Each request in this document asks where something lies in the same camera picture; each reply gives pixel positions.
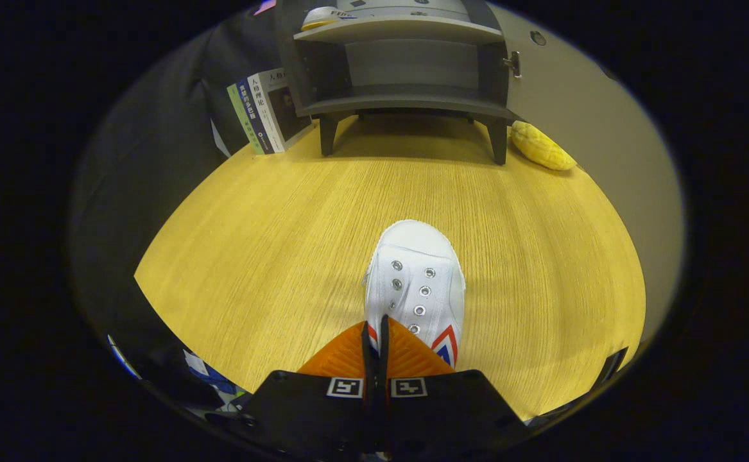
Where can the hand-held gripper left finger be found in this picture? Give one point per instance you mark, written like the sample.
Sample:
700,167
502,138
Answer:
303,410

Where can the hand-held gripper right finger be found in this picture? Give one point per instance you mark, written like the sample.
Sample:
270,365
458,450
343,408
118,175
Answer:
451,410

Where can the blue and white papers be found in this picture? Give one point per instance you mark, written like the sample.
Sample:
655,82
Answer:
210,378

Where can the yellow bun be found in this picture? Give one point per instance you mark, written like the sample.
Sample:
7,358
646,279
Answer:
541,147

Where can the black backdrop cloth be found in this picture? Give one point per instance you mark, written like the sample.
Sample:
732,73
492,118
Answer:
156,160

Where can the green book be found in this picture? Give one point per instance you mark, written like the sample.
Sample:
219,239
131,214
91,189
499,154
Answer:
246,122

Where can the blue book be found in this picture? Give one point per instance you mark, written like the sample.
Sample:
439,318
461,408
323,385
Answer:
255,115

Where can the white book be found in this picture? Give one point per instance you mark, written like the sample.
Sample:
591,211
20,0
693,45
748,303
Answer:
281,106

